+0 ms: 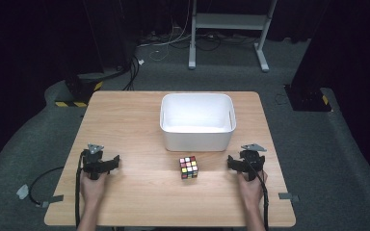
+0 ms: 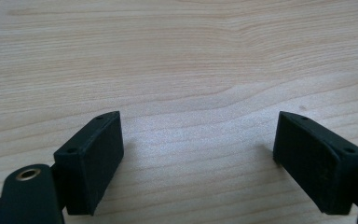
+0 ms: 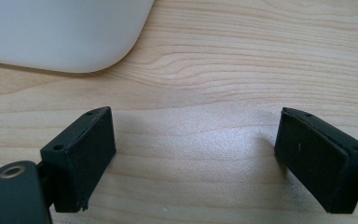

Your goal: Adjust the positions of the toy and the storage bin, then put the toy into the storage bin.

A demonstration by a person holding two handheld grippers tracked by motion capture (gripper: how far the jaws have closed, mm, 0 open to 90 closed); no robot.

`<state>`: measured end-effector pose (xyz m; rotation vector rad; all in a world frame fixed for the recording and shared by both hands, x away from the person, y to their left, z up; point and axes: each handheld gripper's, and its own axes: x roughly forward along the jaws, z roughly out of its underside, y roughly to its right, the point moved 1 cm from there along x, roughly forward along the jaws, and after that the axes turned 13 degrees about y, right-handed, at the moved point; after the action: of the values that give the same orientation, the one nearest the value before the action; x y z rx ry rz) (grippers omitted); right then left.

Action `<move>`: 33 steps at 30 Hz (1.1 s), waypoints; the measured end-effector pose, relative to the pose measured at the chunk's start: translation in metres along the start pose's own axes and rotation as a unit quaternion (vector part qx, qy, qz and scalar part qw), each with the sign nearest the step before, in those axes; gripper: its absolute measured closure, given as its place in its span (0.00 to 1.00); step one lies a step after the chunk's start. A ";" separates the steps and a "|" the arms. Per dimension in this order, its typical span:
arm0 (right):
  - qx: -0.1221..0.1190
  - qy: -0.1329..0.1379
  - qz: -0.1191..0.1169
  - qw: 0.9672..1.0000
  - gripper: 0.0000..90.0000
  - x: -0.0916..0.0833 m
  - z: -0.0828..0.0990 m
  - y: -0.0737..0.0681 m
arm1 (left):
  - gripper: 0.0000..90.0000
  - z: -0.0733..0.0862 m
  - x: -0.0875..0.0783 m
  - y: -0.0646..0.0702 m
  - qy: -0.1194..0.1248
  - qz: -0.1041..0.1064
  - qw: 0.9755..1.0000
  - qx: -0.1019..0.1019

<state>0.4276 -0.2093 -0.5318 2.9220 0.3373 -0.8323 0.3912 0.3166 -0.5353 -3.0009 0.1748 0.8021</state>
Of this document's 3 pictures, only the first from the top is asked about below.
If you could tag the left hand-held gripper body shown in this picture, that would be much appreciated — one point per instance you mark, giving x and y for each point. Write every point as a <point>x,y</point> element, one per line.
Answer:
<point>93,162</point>

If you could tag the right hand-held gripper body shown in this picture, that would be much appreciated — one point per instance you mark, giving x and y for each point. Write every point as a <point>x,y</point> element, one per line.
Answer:
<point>252,162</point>

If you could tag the multicoloured puzzle cube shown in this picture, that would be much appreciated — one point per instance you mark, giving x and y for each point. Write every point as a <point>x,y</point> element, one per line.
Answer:
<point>189,167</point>

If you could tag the white plastic bin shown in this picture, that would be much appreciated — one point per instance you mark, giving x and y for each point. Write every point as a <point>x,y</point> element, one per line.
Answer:
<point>198,128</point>

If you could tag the person's left hand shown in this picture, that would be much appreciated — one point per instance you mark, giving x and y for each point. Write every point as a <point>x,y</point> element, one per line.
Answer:
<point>92,189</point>

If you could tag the person's right hand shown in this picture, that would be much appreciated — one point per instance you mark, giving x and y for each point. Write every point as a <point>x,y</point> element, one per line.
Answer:
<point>251,192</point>

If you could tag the grey tape strip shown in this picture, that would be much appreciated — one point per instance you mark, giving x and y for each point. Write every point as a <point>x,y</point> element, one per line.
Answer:
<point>288,196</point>
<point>51,200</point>

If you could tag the black base with striped tape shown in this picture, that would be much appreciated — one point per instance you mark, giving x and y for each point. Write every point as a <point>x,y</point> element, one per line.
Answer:
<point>77,93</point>

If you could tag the black base with yellow mark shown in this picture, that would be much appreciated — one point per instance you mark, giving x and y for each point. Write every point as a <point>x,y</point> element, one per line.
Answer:
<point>308,99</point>

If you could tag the white metal stand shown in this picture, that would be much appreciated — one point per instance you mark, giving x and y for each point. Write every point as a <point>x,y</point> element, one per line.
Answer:
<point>229,22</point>

